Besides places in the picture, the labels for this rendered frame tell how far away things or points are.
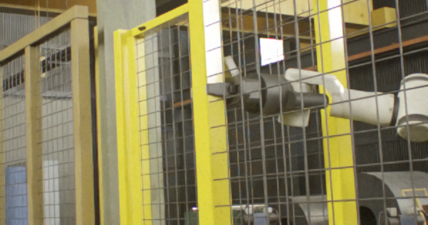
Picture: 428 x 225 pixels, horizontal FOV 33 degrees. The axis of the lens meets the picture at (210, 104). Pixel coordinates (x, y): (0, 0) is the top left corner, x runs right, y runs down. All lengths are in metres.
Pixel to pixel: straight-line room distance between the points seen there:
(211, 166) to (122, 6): 1.60
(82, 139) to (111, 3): 0.58
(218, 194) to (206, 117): 0.15
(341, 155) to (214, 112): 0.43
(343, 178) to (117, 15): 1.45
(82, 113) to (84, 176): 0.23
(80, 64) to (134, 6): 0.41
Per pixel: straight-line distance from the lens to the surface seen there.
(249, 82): 1.47
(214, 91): 1.44
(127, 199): 2.65
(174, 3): 8.41
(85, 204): 2.66
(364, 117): 1.61
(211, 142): 1.44
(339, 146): 1.76
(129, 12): 2.96
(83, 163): 2.66
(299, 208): 11.98
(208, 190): 1.44
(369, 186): 10.66
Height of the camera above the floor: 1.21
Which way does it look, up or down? 8 degrees up
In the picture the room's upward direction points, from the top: 3 degrees counter-clockwise
